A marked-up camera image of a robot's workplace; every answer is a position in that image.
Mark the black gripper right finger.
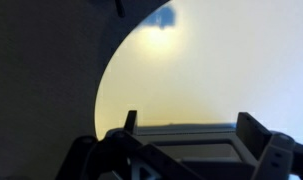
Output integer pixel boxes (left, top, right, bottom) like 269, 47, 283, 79
236, 112, 295, 180

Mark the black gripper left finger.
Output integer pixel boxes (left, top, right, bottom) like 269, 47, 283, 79
55, 110, 144, 180

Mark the white grey toy oven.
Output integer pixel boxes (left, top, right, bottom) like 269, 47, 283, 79
105, 123, 259, 180

